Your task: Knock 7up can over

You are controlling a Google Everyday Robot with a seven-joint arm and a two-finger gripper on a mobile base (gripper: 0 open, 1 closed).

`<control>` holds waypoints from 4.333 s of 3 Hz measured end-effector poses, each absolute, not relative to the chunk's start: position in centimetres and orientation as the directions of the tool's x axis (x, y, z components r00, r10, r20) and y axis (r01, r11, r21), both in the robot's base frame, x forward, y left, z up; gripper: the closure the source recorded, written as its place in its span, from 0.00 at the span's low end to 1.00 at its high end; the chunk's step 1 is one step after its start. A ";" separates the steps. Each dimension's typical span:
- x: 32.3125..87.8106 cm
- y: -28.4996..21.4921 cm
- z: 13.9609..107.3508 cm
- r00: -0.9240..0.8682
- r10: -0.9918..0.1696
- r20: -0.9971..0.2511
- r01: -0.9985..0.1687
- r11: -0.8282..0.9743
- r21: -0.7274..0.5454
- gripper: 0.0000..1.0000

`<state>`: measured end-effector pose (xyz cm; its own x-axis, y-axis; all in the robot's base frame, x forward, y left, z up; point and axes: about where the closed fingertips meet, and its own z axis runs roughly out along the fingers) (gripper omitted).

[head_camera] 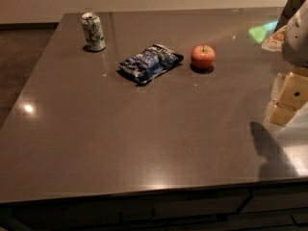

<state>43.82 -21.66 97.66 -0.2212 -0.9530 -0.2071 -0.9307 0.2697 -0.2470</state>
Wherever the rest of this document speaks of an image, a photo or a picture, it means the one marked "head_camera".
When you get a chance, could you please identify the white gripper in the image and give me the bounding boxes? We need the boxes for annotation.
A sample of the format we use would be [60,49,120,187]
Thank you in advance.
[267,0,308,126]

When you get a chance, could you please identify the green white 7up can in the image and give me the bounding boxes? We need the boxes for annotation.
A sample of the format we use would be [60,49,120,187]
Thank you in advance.
[81,13,106,52]

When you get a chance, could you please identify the red apple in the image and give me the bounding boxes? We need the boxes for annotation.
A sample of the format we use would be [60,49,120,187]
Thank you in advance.
[191,45,216,70]

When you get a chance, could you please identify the dark box at corner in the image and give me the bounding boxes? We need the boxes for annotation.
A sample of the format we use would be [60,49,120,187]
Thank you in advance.
[274,0,306,31]

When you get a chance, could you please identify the dark cabinet drawers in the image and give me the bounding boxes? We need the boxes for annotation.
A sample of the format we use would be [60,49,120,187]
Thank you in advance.
[0,184,308,231]

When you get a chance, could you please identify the blue chip bag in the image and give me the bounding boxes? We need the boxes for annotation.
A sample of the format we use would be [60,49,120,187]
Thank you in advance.
[117,44,184,85]

